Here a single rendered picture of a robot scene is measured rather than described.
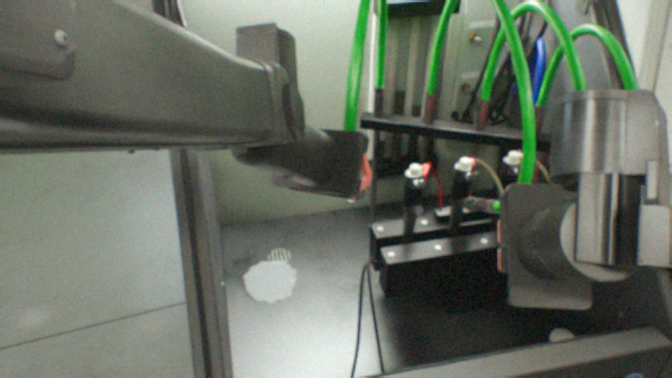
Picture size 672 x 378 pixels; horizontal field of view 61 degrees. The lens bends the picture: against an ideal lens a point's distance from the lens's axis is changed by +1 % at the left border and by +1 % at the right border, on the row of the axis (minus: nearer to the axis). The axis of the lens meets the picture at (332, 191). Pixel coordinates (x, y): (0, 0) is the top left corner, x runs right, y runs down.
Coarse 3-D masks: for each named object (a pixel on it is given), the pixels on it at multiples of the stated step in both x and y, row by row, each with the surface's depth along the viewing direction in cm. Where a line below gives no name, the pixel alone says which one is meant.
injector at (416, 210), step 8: (408, 176) 84; (408, 184) 85; (408, 192) 85; (416, 192) 85; (408, 200) 86; (416, 200) 86; (408, 208) 87; (416, 208) 85; (408, 216) 89; (416, 216) 89; (408, 224) 90; (408, 232) 91; (408, 240) 92
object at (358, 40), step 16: (368, 0) 62; (384, 0) 85; (368, 16) 61; (384, 16) 88; (384, 32) 90; (352, 48) 60; (384, 48) 92; (352, 64) 60; (384, 64) 95; (352, 80) 59; (352, 96) 59; (352, 112) 60; (352, 128) 60
